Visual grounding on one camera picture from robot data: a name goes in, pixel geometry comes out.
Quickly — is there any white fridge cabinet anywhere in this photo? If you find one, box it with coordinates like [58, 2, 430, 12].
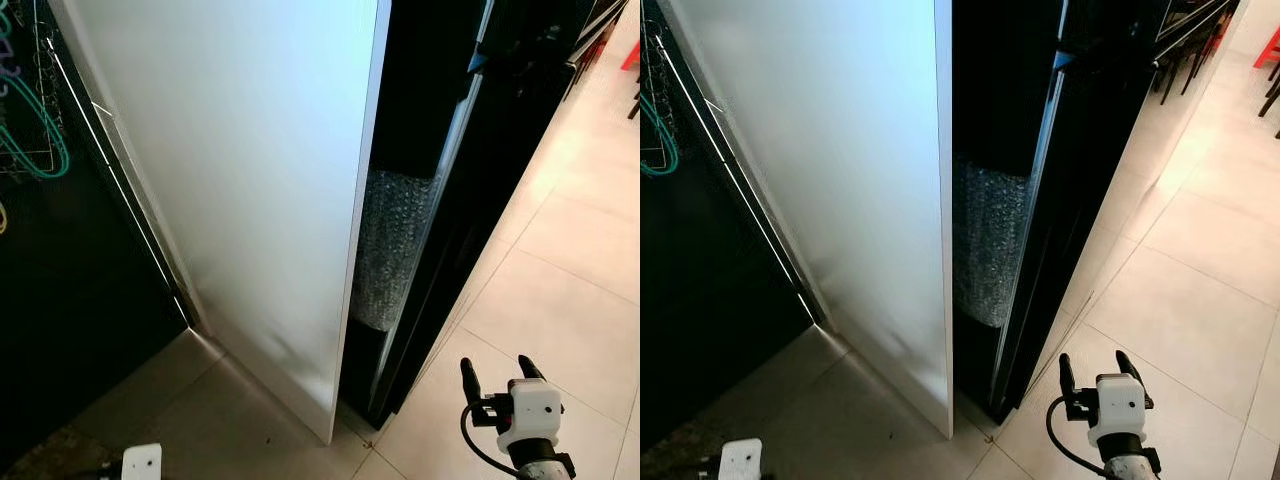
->
[48, 0, 393, 446]
[655, 0, 956, 439]

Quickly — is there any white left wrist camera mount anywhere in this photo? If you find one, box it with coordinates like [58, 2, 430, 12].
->
[122, 444, 163, 480]
[718, 438, 763, 480]

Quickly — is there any dark wooden chair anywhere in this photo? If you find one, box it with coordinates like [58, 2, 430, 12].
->
[562, 25, 613, 101]
[1155, 12, 1233, 106]

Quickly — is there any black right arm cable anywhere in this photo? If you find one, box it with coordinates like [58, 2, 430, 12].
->
[1046, 397, 1109, 471]
[460, 404, 521, 477]

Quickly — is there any clear bubble wrap sheet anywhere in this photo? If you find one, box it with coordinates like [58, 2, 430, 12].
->
[953, 153, 1033, 329]
[350, 168, 439, 333]

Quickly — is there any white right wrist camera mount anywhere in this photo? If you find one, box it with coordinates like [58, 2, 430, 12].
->
[497, 378, 564, 456]
[1088, 373, 1148, 448]

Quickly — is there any black fridge door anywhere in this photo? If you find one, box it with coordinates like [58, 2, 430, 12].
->
[340, 0, 626, 431]
[950, 0, 1246, 426]

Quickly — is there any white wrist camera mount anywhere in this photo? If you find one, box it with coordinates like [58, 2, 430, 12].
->
[1088, 373, 1148, 448]
[497, 378, 564, 456]
[122, 444, 163, 480]
[718, 438, 763, 480]

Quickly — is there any green cable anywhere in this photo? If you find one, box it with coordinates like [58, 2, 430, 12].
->
[640, 90, 682, 179]
[0, 0, 71, 183]

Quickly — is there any black cabinet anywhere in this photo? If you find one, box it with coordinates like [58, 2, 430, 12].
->
[0, 0, 193, 471]
[640, 0, 816, 451]

